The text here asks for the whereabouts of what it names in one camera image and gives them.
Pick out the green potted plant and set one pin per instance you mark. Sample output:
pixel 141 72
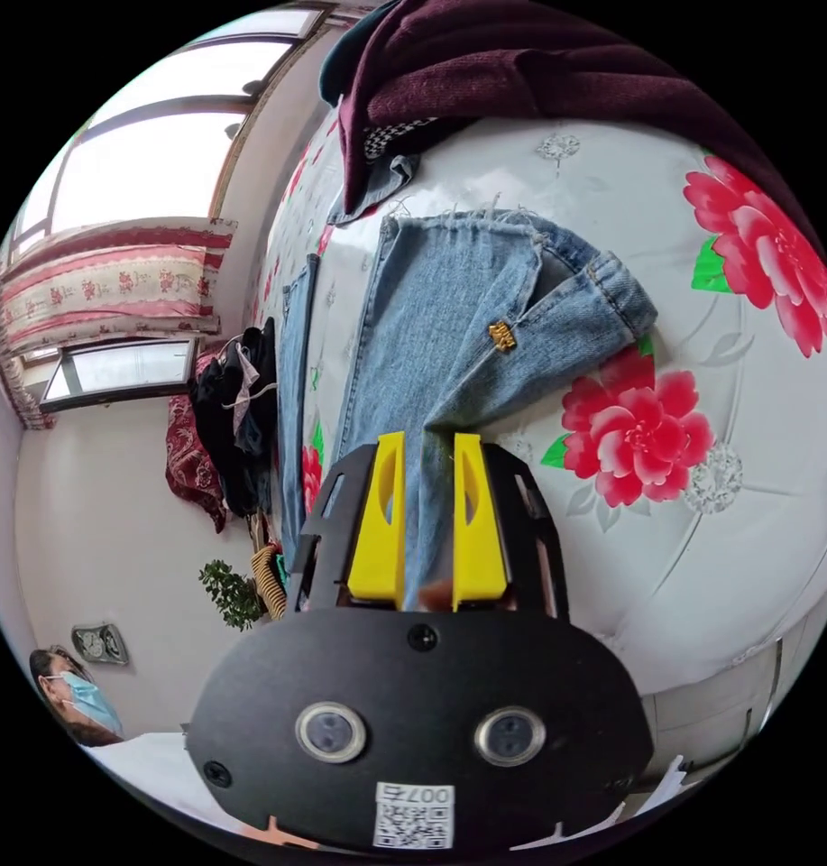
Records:
pixel 232 595

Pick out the person's right hand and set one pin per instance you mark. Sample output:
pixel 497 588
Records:
pixel 288 833

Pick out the pile of clothes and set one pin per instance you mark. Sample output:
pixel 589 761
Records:
pixel 521 61

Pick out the bed with floral sheet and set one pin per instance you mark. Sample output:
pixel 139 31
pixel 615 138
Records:
pixel 690 582

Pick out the blue jeans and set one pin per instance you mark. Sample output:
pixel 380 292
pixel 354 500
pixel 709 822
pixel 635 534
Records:
pixel 420 325

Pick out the red patterned cloth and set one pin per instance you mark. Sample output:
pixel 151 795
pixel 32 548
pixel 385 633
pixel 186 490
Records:
pixel 193 460

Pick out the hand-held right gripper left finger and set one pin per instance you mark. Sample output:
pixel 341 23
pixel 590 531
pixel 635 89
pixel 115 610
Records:
pixel 378 534

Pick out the red floral curtain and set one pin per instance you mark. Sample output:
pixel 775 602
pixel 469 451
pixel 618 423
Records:
pixel 109 284

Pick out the woven basket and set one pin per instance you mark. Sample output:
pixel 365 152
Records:
pixel 270 582

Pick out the window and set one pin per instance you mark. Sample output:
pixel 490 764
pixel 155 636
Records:
pixel 149 155

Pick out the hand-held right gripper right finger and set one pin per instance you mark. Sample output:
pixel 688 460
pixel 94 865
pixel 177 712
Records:
pixel 479 534

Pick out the dark hanging clothes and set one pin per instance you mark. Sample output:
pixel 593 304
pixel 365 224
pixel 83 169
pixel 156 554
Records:
pixel 230 406

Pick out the person's body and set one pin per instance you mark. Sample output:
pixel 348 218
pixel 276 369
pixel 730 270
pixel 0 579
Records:
pixel 88 703

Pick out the wall clock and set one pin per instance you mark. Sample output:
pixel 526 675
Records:
pixel 100 644

